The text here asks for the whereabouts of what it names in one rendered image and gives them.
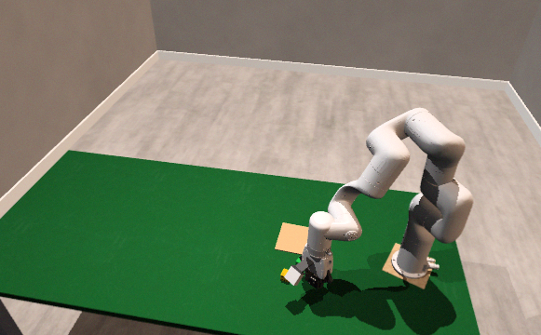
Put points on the yellow die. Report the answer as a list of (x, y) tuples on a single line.
[(283, 274)]

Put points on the black die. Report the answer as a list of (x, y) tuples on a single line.
[(312, 280)]

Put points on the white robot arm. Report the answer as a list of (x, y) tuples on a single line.
[(440, 211)]

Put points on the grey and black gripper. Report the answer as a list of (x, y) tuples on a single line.
[(322, 268)]

